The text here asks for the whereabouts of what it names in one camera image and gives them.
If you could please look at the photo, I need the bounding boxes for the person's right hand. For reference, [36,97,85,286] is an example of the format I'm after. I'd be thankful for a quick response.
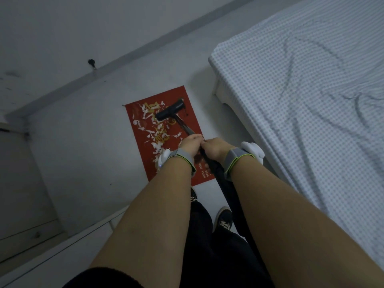
[200,137,238,165]

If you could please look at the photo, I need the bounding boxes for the person's left hand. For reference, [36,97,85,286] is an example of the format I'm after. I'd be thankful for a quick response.
[179,133,204,161]

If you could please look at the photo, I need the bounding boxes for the red poster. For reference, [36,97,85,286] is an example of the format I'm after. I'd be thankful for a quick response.
[122,85,216,187]

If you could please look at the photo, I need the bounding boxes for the black vacuum hose and wand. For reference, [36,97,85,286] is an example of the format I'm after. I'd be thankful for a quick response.
[155,98,205,143]
[199,148,274,288]

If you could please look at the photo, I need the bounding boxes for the person's left forearm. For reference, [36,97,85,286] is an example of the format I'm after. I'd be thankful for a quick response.
[90,158,192,288]

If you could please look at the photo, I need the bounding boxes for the person's right forearm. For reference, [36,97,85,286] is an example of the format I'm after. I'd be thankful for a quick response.
[231,156,384,288]

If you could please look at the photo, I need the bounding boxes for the grey left wrist band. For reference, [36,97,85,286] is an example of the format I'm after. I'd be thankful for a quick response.
[166,148,197,177]

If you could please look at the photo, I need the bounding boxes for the grey wrist band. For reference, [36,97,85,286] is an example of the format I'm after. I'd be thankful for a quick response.
[166,148,197,177]
[223,148,256,180]

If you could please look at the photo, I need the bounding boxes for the grey right wrist band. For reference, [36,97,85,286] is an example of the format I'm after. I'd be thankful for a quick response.
[223,148,256,180]

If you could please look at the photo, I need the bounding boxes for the white left wrist tracker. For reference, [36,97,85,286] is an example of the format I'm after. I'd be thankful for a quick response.
[155,148,172,171]

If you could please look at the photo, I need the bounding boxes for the white wrist tracker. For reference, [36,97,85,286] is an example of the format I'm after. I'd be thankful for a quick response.
[241,142,264,166]
[155,148,172,171]

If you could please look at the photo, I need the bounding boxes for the scattered paper scraps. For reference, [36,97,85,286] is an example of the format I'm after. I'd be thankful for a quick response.
[132,100,184,171]

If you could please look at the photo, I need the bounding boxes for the white right wrist tracker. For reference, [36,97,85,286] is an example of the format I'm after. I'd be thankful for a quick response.
[241,142,264,166]

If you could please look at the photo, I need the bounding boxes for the black right shoe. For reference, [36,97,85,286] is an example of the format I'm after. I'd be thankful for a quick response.
[212,206,234,233]

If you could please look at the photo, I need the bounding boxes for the bed with checked sheet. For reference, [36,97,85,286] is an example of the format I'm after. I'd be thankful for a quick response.
[208,0,384,272]

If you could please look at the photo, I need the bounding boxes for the black striped trousers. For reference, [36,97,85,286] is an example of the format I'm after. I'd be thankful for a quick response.
[180,199,275,288]

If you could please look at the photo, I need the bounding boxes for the black shirt sleeve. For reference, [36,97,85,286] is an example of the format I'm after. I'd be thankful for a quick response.
[61,266,146,288]

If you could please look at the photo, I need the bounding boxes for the brown wooden door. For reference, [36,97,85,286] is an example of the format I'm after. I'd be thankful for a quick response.
[0,128,65,263]

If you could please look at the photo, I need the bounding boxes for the white wardrobe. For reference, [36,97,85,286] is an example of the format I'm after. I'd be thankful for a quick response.
[0,205,130,288]

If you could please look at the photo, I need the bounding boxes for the white bed frame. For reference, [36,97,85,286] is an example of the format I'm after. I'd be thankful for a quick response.
[212,79,256,138]

